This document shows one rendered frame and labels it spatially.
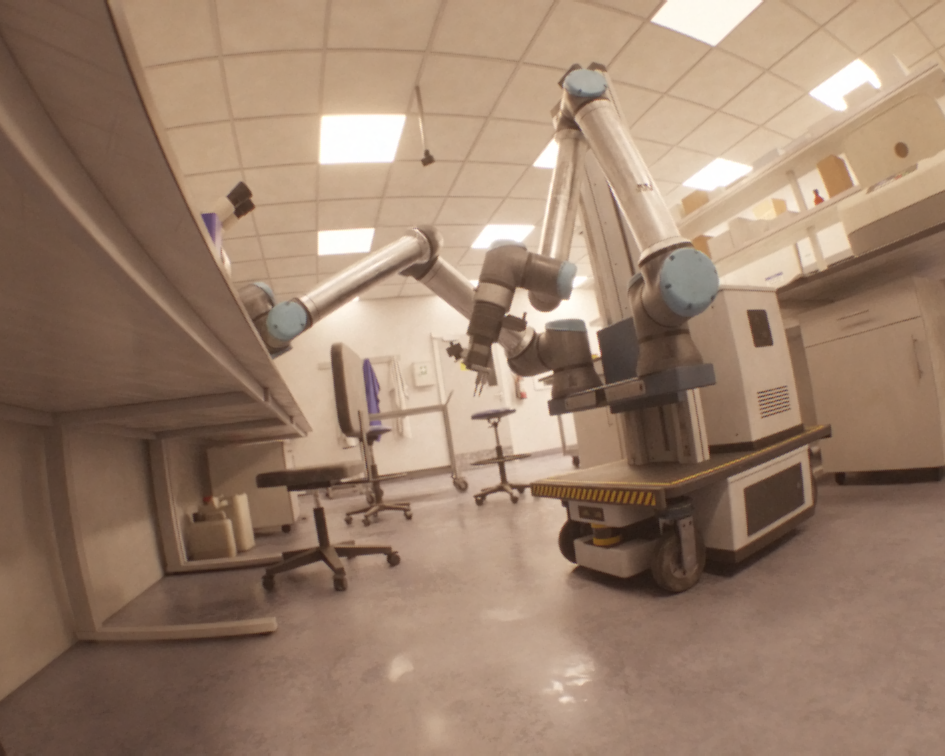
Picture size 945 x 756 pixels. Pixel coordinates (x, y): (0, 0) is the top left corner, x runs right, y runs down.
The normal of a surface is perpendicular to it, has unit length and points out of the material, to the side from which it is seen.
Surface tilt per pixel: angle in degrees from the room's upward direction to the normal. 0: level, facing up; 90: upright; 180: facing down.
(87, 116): 180
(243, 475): 90
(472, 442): 90
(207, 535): 91
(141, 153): 180
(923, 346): 90
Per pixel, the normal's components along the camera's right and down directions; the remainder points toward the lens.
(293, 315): 0.54, -0.14
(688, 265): -0.02, -0.03
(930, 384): -0.94, 0.11
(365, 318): 0.29, -0.16
